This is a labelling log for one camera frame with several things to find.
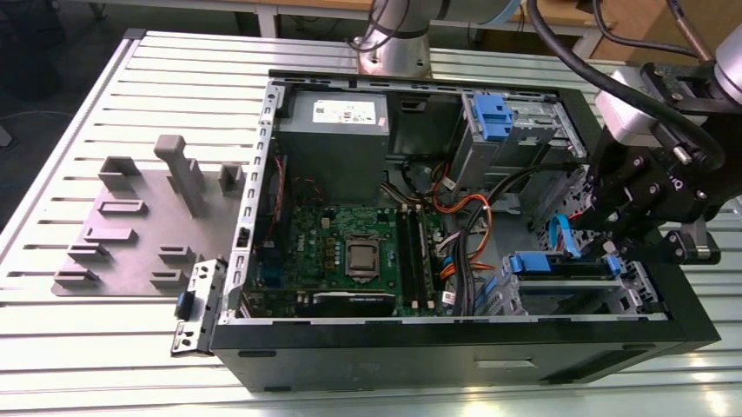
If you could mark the black graphics card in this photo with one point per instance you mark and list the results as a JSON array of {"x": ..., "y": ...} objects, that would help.
[{"x": 347, "y": 304}]

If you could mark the wooden desk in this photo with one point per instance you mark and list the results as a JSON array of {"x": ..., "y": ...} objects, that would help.
[{"x": 574, "y": 17}]

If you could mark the black open PC case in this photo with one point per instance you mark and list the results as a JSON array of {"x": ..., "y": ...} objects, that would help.
[{"x": 406, "y": 360}]

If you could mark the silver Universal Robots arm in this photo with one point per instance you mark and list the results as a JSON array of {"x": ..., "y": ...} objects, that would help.
[{"x": 400, "y": 52}]

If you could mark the wooden panel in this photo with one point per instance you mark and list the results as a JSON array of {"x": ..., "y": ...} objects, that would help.
[{"x": 644, "y": 17}]

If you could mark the silver CPU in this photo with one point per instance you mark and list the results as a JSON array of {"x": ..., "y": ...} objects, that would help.
[{"x": 362, "y": 257}]

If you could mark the blue drive latch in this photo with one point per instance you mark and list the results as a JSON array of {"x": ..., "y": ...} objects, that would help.
[{"x": 492, "y": 117}]

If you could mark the black RAM slot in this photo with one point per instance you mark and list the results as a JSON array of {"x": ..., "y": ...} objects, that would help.
[
  {"x": 428, "y": 260},
  {"x": 410, "y": 256}
]

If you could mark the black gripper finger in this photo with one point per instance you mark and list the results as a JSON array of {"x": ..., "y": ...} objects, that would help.
[
  {"x": 626, "y": 182},
  {"x": 678, "y": 247}
]

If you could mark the hard disk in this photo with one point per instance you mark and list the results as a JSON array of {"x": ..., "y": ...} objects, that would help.
[{"x": 572, "y": 269}]

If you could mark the green motherboard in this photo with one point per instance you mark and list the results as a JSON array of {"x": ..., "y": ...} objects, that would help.
[{"x": 313, "y": 230}]

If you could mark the white desk frame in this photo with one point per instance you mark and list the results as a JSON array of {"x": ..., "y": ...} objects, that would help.
[{"x": 267, "y": 21}]

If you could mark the grey power supply unit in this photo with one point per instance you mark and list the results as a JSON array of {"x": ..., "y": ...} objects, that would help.
[{"x": 330, "y": 165}]

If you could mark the metal expansion slot bracket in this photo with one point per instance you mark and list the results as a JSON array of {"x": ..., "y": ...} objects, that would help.
[{"x": 206, "y": 282}]

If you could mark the grey parts rack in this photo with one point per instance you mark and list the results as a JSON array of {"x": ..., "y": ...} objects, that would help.
[{"x": 139, "y": 243}]

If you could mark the metal optical drive cage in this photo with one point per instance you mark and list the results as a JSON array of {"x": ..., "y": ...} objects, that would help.
[{"x": 505, "y": 160}]

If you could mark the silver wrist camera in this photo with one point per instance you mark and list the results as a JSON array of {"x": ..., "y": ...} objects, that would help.
[{"x": 624, "y": 113}]

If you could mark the metal disk bay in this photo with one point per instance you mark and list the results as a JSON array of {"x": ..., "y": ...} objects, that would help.
[{"x": 572, "y": 285}]

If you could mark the metal CPU socket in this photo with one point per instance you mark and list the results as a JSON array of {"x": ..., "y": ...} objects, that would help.
[{"x": 363, "y": 238}]

